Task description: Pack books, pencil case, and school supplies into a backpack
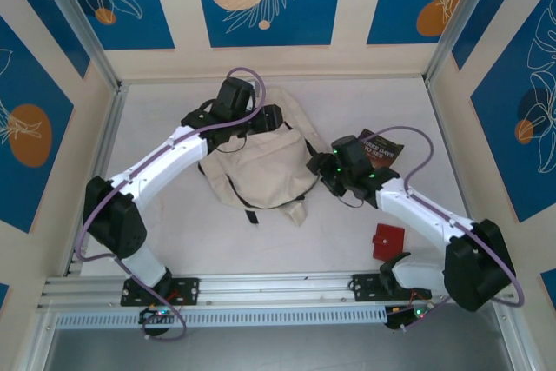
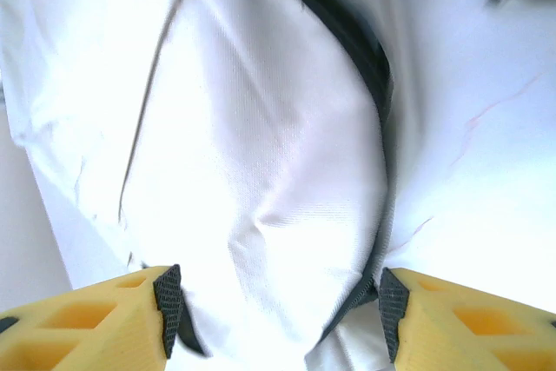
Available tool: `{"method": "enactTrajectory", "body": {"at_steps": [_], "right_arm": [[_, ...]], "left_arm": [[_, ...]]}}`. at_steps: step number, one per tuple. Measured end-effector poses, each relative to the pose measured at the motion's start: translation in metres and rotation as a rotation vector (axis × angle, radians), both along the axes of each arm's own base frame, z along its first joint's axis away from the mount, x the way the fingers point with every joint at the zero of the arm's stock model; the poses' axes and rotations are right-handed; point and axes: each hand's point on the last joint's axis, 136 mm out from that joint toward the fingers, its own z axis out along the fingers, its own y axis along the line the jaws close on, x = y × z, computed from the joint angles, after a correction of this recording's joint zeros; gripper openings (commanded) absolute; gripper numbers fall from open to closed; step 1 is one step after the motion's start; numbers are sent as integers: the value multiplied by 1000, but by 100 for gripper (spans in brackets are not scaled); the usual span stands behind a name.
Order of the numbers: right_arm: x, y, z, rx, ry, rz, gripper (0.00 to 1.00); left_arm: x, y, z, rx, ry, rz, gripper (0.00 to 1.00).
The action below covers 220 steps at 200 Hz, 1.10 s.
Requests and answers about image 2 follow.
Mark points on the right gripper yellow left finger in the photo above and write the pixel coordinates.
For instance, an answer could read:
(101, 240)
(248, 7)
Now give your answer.
(108, 327)

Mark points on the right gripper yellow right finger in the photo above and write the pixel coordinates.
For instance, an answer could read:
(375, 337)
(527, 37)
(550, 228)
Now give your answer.
(456, 332)

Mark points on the cream canvas backpack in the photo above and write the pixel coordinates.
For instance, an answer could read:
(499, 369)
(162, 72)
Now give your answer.
(260, 127)

